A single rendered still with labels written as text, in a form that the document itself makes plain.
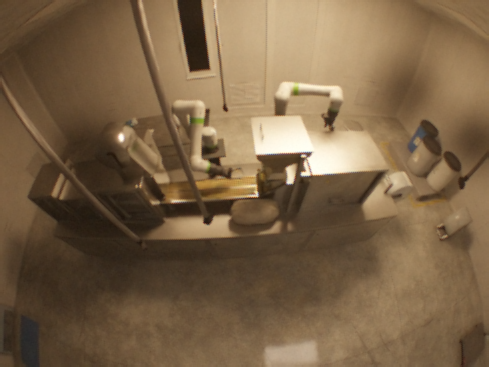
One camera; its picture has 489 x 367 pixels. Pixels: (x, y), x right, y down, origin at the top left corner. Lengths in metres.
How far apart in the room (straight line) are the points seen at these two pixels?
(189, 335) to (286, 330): 1.04
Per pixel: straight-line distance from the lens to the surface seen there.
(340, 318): 2.61
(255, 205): 1.63
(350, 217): 1.98
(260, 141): 1.28
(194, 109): 1.63
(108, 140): 1.40
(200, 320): 2.47
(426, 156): 3.71
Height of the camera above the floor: 2.40
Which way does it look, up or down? 55 degrees down
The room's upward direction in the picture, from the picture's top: 3 degrees counter-clockwise
